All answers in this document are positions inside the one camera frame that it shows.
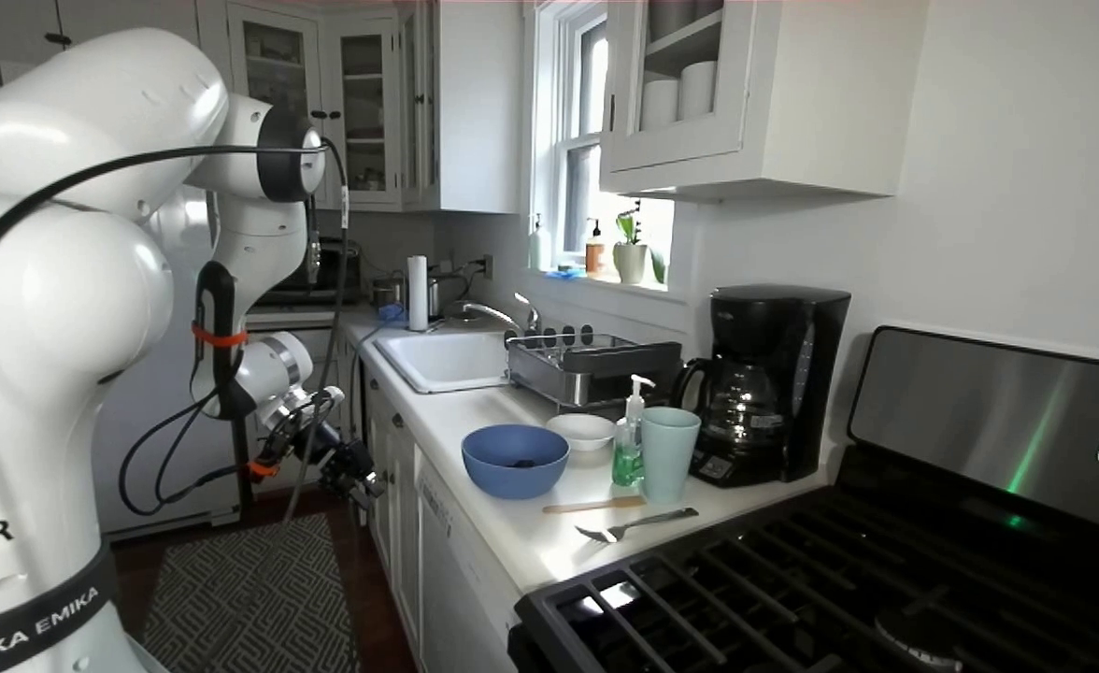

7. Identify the white kitchen sink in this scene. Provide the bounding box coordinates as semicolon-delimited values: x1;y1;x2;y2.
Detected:
369;326;511;400

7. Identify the white mug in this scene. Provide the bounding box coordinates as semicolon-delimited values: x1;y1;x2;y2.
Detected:
676;58;721;122
638;71;683;131

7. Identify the chrome faucet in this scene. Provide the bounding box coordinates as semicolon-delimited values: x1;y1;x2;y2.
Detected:
456;288;549;339

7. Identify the metal dish rack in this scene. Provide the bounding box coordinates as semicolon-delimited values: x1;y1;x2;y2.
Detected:
501;323;688;415

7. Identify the wooden stick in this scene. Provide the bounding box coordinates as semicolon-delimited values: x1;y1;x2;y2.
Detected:
537;489;650;519

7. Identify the white base cabinet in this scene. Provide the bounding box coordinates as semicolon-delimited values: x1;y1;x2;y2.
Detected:
351;333;428;665

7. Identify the black gas stove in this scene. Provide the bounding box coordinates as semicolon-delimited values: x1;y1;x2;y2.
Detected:
506;323;1099;673

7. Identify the white framed window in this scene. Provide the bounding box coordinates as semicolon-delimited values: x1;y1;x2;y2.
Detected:
547;7;679;298

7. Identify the white glass door cabinet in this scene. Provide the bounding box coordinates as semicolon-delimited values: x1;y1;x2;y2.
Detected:
594;0;935;207

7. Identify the grey patterned rug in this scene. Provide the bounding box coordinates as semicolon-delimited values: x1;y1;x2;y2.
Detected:
133;509;366;673

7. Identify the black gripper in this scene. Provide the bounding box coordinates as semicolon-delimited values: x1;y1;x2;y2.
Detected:
312;432;380;501

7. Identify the black coffee maker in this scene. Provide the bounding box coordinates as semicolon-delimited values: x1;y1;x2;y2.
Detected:
674;283;855;489

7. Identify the plant in white pot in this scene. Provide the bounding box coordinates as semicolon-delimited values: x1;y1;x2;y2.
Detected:
608;203;668;291

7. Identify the white pump bottle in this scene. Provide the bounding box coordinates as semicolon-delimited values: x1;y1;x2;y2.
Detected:
522;211;549;278

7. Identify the white wall cabinet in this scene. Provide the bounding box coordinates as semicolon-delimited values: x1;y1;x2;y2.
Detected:
190;0;526;216

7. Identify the green pump soap bottle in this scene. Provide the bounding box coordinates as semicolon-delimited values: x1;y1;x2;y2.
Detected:
608;370;659;493

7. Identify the blue bowl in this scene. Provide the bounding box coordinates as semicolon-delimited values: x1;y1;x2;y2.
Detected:
460;423;570;505

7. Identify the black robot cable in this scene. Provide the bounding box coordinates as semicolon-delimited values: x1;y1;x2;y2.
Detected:
0;140;354;523

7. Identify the white paper towel roll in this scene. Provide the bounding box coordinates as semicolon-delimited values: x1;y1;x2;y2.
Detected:
402;251;432;336

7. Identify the teal plastic cup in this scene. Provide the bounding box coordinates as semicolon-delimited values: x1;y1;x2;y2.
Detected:
636;405;706;509

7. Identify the orange pump bottle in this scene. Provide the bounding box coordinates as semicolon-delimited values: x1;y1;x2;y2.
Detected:
578;216;614;281

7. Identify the small white bowl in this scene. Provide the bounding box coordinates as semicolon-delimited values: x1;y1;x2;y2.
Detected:
547;412;620;461

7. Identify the metal fork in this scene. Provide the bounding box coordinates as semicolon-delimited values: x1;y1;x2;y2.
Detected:
570;501;704;549

